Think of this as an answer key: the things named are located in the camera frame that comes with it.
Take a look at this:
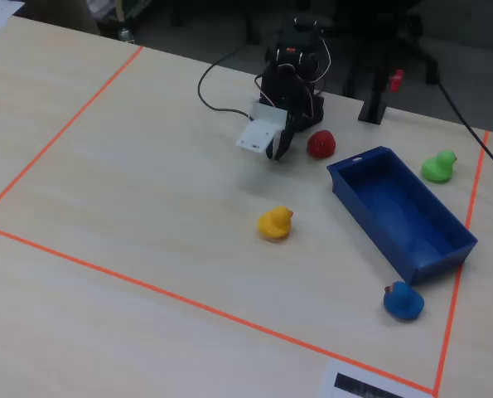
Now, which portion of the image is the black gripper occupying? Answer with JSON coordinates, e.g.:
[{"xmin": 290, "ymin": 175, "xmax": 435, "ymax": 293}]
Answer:
[{"xmin": 259, "ymin": 66, "xmax": 313, "ymax": 162}]

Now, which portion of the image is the green rubber duck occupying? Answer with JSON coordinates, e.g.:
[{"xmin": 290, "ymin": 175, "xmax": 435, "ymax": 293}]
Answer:
[{"xmin": 420, "ymin": 149, "xmax": 457, "ymax": 185}]

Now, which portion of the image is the red rubber duck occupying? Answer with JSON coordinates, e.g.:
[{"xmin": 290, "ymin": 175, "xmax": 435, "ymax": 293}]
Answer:
[{"xmin": 306, "ymin": 129, "xmax": 337, "ymax": 160}]

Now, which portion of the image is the yellow rubber duck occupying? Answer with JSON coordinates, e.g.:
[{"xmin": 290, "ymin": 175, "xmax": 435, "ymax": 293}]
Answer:
[{"xmin": 257, "ymin": 206, "xmax": 295, "ymax": 243}]

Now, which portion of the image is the blue plastic box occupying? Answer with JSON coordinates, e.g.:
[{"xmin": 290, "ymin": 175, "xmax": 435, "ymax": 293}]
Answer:
[{"xmin": 326, "ymin": 145, "xmax": 479, "ymax": 286}]

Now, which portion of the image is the blue rubber duck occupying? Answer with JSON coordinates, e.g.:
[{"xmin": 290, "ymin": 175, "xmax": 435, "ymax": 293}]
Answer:
[{"xmin": 382, "ymin": 280, "xmax": 426, "ymax": 322}]

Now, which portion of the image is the black clamp with red knob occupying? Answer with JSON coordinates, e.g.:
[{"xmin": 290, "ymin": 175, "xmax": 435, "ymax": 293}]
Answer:
[{"xmin": 356, "ymin": 61, "xmax": 405, "ymax": 125}]

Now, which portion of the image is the black office chair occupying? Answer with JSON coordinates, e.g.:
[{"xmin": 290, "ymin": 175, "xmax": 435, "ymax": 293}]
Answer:
[{"xmin": 341, "ymin": 0, "xmax": 442, "ymax": 99}]

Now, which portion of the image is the orange tape strip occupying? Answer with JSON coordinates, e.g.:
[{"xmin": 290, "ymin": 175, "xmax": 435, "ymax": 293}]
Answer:
[
  {"xmin": 0, "ymin": 223, "xmax": 437, "ymax": 395},
  {"xmin": 433, "ymin": 130, "xmax": 490, "ymax": 396},
  {"xmin": 0, "ymin": 45, "xmax": 144, "ymax": 221}
]

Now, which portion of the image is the white paper with black bar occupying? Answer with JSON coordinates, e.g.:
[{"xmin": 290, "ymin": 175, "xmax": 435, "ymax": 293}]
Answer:
[{"xmin": 318, "ymin": 358, "xmax": 436, "ymax": 398}]

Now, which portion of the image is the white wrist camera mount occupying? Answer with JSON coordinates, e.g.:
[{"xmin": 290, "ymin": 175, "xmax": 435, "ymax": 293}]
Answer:
[{"xmin": 234, "ymin": 101, "xmax": 289, "ymax": 155}]

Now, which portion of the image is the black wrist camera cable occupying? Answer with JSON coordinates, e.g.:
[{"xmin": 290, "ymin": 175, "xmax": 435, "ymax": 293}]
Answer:
[{"xmin": 196, "ymin": 41, "xmax": 255, "ymax": 119}]

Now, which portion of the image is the long black cable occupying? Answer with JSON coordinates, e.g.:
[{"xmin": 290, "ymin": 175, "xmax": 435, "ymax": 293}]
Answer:
[{"xmin": 434, "ymin": 78, "xmax": 493, "ymax": 182}]

